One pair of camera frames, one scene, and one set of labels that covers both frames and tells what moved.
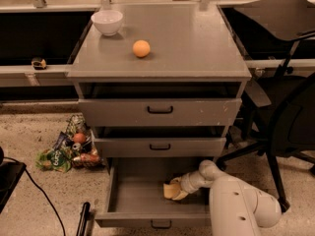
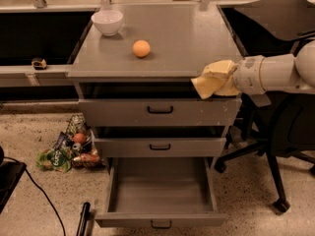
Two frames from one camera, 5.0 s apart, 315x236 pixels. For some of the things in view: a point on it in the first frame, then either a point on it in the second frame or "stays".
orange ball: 141,48 stays
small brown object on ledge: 38,63 stays
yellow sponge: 169,190 -> 207,87
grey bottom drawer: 137,199 stays
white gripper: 187,183 -> 248,75
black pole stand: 85,227 stays
